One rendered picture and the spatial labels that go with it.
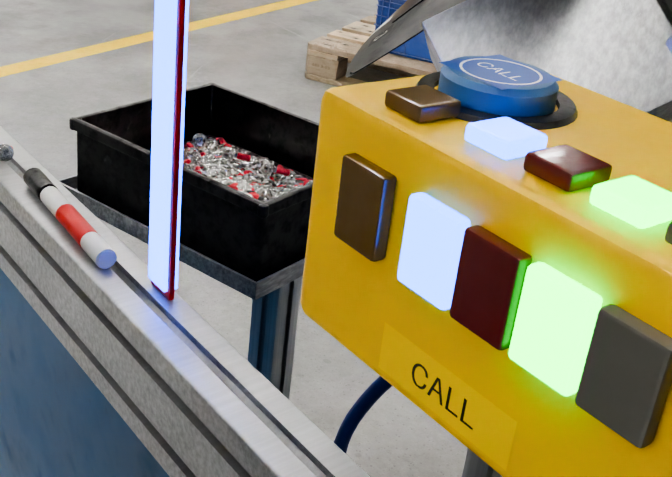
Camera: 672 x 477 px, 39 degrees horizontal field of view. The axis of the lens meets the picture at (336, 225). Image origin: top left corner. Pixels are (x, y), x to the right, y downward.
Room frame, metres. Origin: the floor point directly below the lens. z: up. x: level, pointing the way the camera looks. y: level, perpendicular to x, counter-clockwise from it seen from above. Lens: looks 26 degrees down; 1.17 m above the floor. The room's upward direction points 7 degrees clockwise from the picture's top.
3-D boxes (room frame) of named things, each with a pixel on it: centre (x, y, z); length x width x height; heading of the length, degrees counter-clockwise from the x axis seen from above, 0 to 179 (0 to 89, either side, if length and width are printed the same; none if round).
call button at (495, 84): (0.32, -0.05, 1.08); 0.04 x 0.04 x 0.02
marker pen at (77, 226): (0.59, 0.19, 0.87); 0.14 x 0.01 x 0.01; 38
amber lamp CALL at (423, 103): (0.29, -0.02, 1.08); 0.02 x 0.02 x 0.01; 40
